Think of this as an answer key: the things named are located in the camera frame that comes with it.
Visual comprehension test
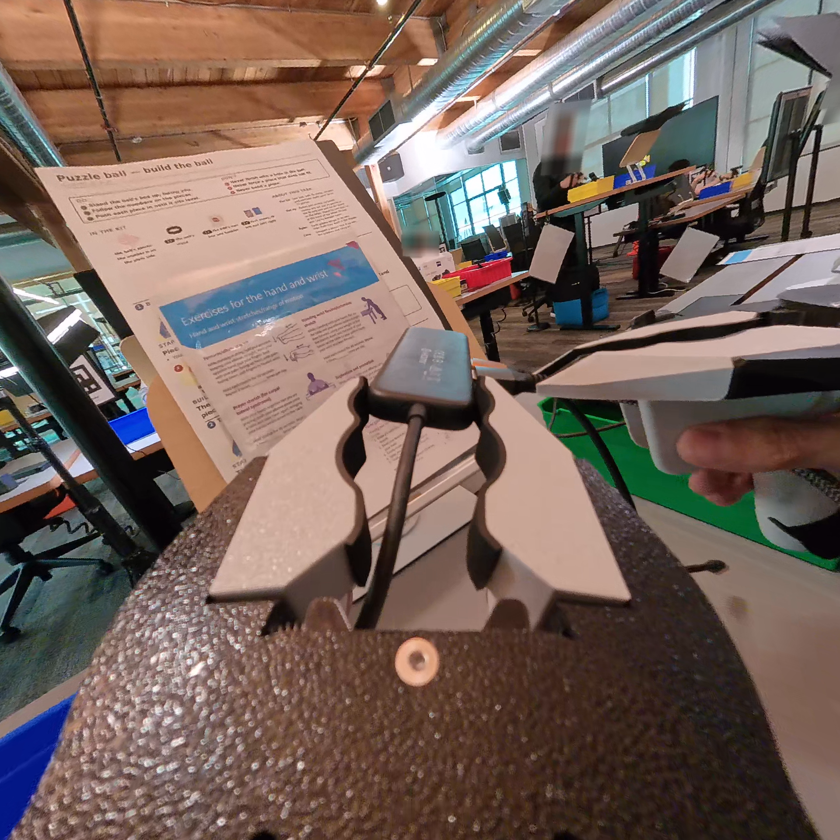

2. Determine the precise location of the person's right hand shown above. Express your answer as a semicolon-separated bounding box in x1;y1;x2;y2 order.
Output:
675;415;840;508

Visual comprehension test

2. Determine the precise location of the silver ventilation duct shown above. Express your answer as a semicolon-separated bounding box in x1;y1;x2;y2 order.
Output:
354;0;775;155

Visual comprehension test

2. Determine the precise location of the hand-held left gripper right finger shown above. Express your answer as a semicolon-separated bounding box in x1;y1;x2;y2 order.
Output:
467;376;632;632

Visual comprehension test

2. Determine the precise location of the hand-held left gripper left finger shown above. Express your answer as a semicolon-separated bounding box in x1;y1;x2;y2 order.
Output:
207;376;374;626

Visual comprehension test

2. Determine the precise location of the blue bag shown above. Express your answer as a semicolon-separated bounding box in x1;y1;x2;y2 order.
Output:
553;287;609;328

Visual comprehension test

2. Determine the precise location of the grey usb hub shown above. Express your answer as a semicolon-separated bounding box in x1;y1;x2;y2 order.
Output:
367;327;475;431

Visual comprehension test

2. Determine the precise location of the red storage bin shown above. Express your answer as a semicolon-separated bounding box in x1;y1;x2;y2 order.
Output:
456;258;514;291

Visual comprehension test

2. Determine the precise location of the black office chair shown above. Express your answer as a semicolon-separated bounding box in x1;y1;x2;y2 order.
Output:
0;515;122;647

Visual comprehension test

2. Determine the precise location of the black stand pole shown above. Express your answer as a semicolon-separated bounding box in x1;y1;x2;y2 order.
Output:
0;276;186;578

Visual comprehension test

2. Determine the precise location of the smooth black hub cable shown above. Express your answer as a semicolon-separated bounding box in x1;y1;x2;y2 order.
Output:
354;403;427;631

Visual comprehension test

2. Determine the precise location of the fiducial tag board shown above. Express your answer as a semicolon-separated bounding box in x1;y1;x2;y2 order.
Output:
69;354;118;409

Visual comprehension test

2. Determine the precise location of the studio light panel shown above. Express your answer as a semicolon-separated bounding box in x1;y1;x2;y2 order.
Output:
36;305;101;368

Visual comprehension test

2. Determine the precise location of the wooden standing desk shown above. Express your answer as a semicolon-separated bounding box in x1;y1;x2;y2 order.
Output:
535;166;697;329
453;269;532;362

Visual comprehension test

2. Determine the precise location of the black computer monitor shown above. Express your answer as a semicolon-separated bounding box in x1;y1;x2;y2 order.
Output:
761;85;824;185

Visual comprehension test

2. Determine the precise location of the green storage bin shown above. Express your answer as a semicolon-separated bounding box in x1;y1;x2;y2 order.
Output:
537;394;840;572

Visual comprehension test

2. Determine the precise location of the dark partition screen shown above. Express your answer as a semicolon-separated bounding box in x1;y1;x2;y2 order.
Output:
600;95;721;177

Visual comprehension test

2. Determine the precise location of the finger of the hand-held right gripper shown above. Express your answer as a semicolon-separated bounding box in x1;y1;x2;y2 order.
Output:
535;323;790;404
533;310;765;383

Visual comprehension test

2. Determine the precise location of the blue storage bin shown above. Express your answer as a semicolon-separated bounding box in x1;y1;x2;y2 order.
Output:
0;692;78;840
108;407;160;448

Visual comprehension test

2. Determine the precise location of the instruction sheet display stand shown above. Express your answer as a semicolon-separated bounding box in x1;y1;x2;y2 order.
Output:
34;136;490;595

